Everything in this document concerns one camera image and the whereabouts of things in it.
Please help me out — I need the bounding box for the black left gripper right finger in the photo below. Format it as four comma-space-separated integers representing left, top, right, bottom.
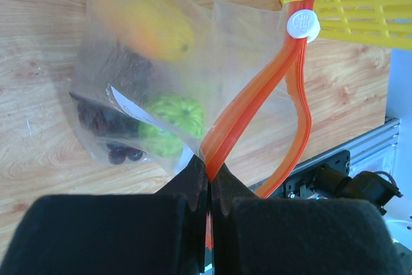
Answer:
211, 167, 407, 274

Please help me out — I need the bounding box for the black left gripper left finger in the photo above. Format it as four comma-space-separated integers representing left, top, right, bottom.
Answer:
1, 156, 208, 274

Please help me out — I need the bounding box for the green custard apple toy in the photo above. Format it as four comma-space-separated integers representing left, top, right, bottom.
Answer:
138, 93, 205, 157

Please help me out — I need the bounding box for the dark purple grape bunch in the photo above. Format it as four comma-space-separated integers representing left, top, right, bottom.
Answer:
77, 100, 145, 165

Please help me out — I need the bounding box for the clear zip top bag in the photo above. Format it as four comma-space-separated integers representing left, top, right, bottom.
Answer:
69, 0, 320, 198

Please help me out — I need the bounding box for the orange yellow mango toy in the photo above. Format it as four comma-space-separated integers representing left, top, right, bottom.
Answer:
92, 0, 195, 62

